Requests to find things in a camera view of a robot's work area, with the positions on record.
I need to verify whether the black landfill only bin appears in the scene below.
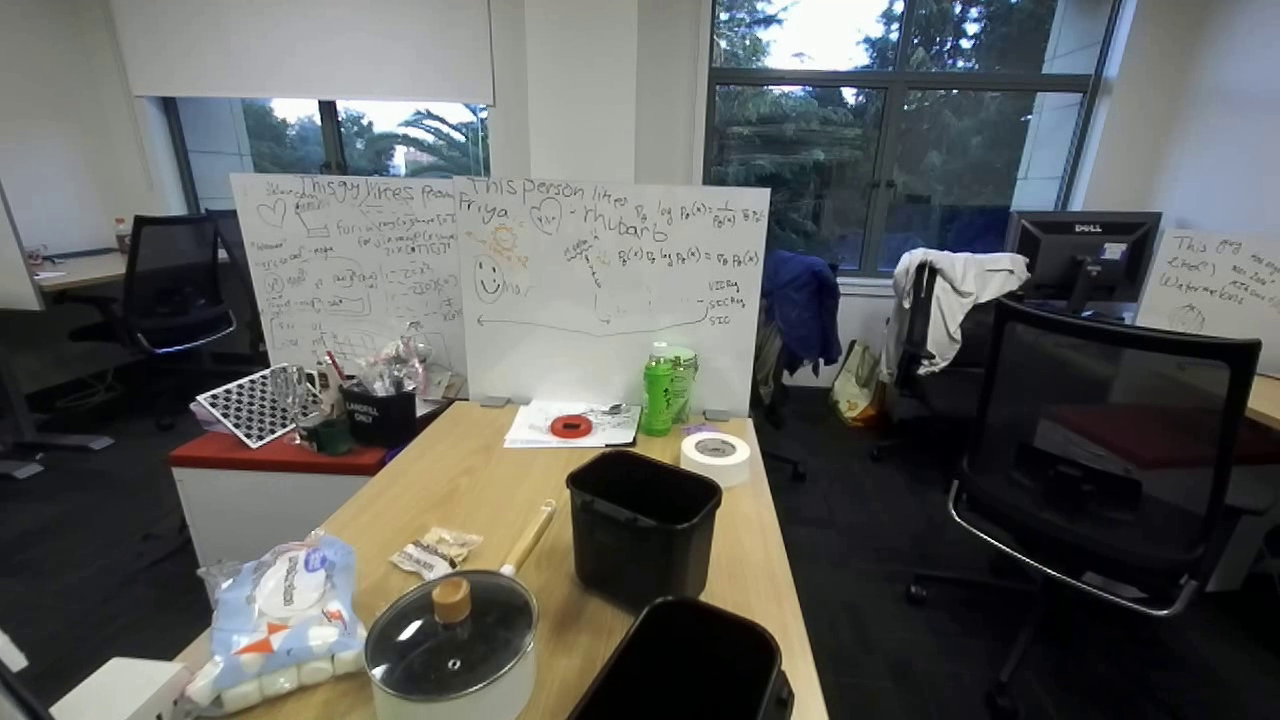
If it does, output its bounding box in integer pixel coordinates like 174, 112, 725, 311
568, 590, 800, 720

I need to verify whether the wooden spatula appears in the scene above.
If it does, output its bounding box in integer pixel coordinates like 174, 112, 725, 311
495, 497, 558, 578

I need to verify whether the black computer monitor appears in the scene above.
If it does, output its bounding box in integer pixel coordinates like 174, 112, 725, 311
1004, 208, 1162, 324

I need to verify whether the checkerboard calibration board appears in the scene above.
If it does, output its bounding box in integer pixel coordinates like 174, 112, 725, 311
187, 358, 327, 450

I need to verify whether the yellow bag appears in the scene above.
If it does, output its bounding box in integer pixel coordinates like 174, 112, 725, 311
829, 335, 890, 431

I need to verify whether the red topped white cabinet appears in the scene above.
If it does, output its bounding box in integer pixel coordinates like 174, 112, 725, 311
164, 423, 390, 578

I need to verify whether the small handwritten whiteboard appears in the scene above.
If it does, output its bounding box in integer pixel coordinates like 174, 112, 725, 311
1134, 222, 1280, 341

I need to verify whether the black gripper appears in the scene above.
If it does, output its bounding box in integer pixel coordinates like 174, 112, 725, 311
0, 664, 55, 720

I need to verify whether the whiteboard with dense handwriting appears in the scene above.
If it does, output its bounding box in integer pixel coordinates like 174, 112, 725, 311
228, 172, 472, 390

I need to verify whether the black mesh office chair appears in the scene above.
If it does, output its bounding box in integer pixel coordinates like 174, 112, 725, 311
904, 297, 1262, 720

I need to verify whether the plain black plastic bin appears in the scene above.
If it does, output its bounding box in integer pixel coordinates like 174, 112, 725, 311
564, 446, 725, 617

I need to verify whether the whiteboard with smiley drawing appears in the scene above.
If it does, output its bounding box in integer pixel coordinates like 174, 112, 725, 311
457, 177, 775, 419

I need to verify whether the black bin full of trash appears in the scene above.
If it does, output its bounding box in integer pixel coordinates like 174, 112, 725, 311
314, 331, 444, 460

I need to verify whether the white tape roll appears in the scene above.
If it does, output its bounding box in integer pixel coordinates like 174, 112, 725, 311
675, 428, 757, 488

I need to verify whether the white power box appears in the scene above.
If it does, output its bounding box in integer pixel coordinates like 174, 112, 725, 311
45, 653, 193, 720

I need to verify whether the blue jacket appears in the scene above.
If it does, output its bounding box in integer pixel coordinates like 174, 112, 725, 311
758, 246, 847, 381

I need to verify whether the white window blind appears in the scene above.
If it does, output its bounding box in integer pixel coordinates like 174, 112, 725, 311
105, 0, 498, 109

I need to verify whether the white pot with glass lid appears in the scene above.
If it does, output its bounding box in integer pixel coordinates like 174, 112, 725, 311
359, 566, 540, 720

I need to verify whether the white jacket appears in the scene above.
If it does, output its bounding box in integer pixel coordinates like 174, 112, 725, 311
889, 242, 1037, 381

